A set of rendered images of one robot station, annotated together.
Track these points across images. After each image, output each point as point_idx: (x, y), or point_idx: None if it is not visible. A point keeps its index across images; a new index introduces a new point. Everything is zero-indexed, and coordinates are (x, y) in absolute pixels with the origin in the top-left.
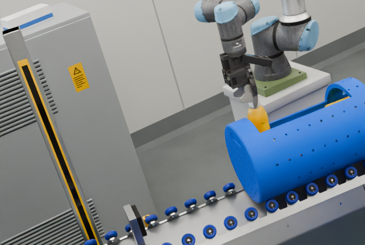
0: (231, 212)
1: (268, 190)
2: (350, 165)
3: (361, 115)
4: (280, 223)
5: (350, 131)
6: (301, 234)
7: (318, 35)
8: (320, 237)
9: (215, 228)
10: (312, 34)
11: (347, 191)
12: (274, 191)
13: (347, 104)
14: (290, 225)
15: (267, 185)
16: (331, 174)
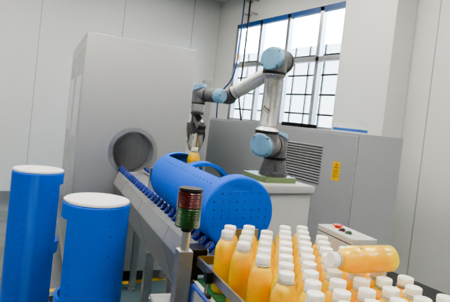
0: None
1: (152, 185)
2: (174, 209)
3: (175, 173)
4: (152, 212)
5: (169, 178)
6: (150, 226)
7: (266, 148)
8: (155, 240)
9: (147, 192)
10: (257, 142)
11: (165, 223)
12: (154, 189)
13: (182, 165)
14: (152, 217)
15: (151, 181)
16: (169, 206)
